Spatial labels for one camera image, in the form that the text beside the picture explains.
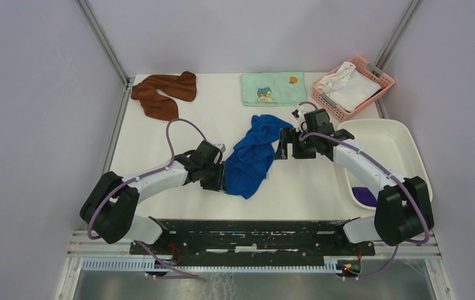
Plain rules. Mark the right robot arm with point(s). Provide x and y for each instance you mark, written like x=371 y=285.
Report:
x=403 y=210

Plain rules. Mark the white cloth in basket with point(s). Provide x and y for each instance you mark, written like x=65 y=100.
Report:
x=347 y=87

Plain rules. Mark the blue towel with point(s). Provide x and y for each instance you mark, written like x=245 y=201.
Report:
x=248 y=165

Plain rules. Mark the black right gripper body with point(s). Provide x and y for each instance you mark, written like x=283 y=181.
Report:
x=301 y=149

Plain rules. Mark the aluminium frame rail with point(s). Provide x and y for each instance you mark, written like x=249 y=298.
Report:
x=81 y=246

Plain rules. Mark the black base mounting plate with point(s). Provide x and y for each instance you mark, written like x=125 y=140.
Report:
x=218 y=243

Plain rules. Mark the purple towel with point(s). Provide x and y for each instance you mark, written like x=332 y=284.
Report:
x=364 y=196

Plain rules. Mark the white slotted cable duct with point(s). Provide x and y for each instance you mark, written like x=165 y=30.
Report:
x=146 y=264

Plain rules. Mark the mint green cartoon towel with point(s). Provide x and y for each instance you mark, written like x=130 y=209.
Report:
x=273 y=88

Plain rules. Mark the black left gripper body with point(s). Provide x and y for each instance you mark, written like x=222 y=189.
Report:
x=213 y=175

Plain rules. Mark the brown towel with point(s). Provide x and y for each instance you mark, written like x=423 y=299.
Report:
x=157 y=94

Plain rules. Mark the white plastic tub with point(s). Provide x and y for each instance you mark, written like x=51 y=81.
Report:
x=390 y=143

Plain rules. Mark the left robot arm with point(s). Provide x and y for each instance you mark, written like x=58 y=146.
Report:
x=110 y=209

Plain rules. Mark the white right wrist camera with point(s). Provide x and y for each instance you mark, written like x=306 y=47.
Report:
x=299 y=112

